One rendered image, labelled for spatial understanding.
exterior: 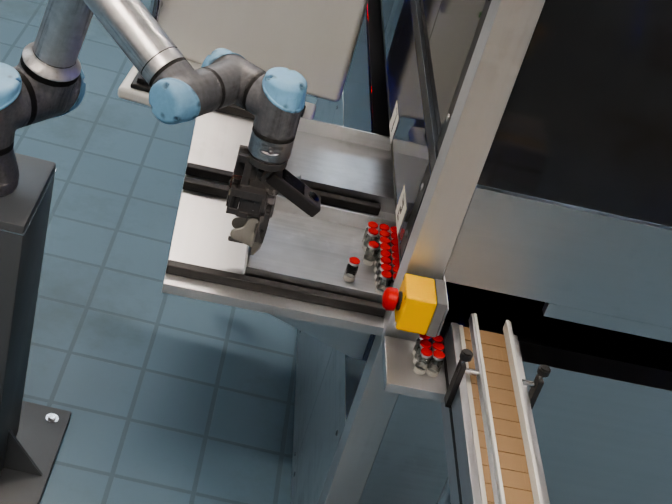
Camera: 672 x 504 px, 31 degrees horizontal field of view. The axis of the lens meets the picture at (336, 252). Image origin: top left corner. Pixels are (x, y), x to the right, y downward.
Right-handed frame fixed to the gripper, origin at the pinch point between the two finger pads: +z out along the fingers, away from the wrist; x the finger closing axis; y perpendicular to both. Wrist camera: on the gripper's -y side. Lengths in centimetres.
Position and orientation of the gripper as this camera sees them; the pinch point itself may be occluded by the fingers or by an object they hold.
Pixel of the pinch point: (256, 249)
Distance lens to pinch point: 223.8
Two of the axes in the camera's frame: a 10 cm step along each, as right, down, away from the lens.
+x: 0.0, 5.7, -8.2
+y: -9.7, -2.0, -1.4
